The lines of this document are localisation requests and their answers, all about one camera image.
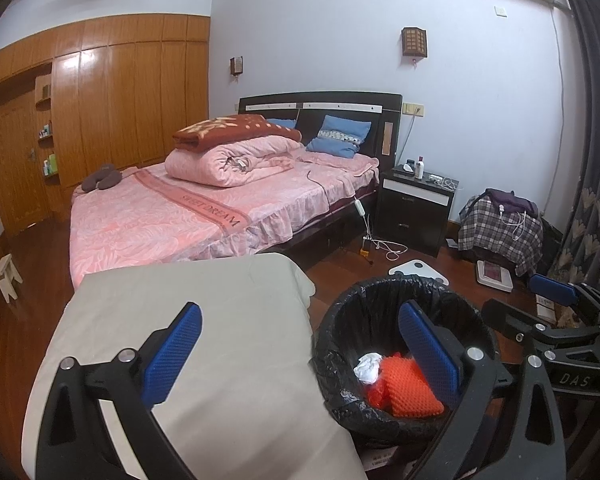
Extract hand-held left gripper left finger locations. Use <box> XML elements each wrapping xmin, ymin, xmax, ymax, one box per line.
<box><xmin>36</xmin><ymin>301</ymin><xmax>203</xmax><ymax>480</ymax></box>

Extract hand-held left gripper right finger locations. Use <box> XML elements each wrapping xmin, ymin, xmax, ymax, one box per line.
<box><xmin>397</xmin><ymin>300</ymin><xmax>567</xmax><ymax>480</ymax></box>

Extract wooden door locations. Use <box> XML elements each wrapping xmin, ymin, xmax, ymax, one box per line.
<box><xmin>0</xmin><ymin>90</ymin><xmax>63</xmax><ymax>235</ymax></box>

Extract grey neck pillow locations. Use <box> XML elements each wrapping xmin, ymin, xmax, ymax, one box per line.
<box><xmin>81</xmin><ymin>162</ymin><xmax>122</xmax><ymax>192</ymax></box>

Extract white paper box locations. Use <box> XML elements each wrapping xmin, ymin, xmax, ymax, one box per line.
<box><xmin>535</xmin><ymin>292</ymin><xmax>558</xmax><ymax>323</ymax></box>

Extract dark nightstand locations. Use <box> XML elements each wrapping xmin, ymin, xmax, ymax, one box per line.
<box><xmin>375</xmin><ymin>165</ymin><xmax>460</xmax><ymax>258</ymax></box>

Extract white scale with red panel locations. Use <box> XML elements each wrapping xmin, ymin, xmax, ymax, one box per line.
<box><xmin>475</xmin><ymin>260</ymin><xmax>515</xmax><ymax>292</ymax></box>

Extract wooden wardrobe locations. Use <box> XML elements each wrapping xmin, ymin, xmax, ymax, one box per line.
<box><xmin>0</xmin><ymin>14</ymin><xmax>212</xmax><ymax>236</ymax></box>

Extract orange knitted cloth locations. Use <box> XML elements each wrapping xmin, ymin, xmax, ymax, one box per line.
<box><xmin>375</xmin><ymin>352</ymin><xmax>446</xmax><ymax>417</ymax></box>

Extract bed with pink cover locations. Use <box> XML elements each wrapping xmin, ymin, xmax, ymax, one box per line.
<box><xmin>70</xmin><ymin>149</ymin><xmax>381</xmax><ymax>291</ymax></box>

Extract bin with black bag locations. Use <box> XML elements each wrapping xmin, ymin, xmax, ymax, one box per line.
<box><xmin>309</xmin><ymin>276</ymin><xmax>501</xmax><ymax>448</ymax></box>

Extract folded pink quilt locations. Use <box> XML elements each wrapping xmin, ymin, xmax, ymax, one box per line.
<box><xmin>164</xmin><ymin>136</ymin><xmax>306</xmax><ymax>188</ymax></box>

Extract dark wooden bed frame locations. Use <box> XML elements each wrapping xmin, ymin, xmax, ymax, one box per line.
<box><xmin>237</xmin><ymin>92</ymin><xmax>403</xmax><ymax>261</ymax></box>

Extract dark patterned curtain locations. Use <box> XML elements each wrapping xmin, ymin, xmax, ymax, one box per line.
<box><xmin>545</xmin><ymin>0</ymin><xmax>600</xmax><ymax>328</ymax></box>

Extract white floor cables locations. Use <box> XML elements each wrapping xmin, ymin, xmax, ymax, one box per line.
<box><xmin>367</xmin><ymin>237</ymin><xmax>408</xmax><ymax>261</ymax></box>

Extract red plastic bag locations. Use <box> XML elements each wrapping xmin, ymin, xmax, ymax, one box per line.
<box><xmin>365</xmin><ymin>380</ymin><xmax>393</xmax><ymax>408</ymax></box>

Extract purple garment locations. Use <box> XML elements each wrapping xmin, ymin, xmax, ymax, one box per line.
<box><xmin>485</xmin><ymin>187</ymin><xmax>540</xmax><ymax>218</ymax></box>

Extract cardboard box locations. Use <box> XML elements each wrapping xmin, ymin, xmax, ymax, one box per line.
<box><xmin>360</xmin><ymin>442</ymin><xmax>406</xmax><ymax>478</ymax></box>

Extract large wooden wall lamp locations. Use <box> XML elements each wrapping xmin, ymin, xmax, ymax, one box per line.
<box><xmin>401</xmin><ymin>26</ymin><xmax>427</xmax><ymax>59</ymax></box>

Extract white charging cable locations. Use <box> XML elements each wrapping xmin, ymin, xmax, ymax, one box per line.
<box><xmin>500</xmin><ymin>207</ymin><xmax>528</xmax><ymax>241</ymax></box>

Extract blue pillow with patterned band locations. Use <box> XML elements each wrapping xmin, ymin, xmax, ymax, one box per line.
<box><xmin>306</xmin><ymin>115</ymin><xmax>372</xmax><ymax>158</ymax></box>

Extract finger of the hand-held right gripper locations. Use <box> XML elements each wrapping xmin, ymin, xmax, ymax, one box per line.
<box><xmin>481</xmin><ymin>299</ymin><xmax>561</xmax><ymax>346</ymax></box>
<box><xmin>527</xmin><ymin>274</ymin><xmax>600</xmax><ymax>313</ymax></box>

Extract small wooden stool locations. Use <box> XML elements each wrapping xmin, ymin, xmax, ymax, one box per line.
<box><xmin>0</xmin><ymin>254</ymin><xmax>23</xmax><ymax>303</ymax></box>

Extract white charger with cables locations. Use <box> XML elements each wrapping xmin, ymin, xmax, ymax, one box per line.
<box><xmin>427</xmin><ymin>174</ymin><xmax>463</xmax><ymax>192</ymax></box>

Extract thin wall cable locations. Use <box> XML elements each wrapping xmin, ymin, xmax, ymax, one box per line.
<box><xmin>554</xmin><ymin>2</ymin><xmax>571</xmax><ymax>216</ymax></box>

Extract red patterned blanket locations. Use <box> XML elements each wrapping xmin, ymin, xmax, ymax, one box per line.
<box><xmin>172</xmin><ymin>114</ymin><xmax>303</xmax><ymax>152</ymax></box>

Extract plaid cloth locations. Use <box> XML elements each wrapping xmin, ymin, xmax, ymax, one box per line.
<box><xmin>457</xmin><ymin>192</ymin><xmax>545</xmax><ymax>277</ymax></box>

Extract white paper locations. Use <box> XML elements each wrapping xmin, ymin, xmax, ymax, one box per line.
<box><xmin>354</xmin><ymin>352</ymin><xmax>383</xmax><ymax>383</ymax></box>

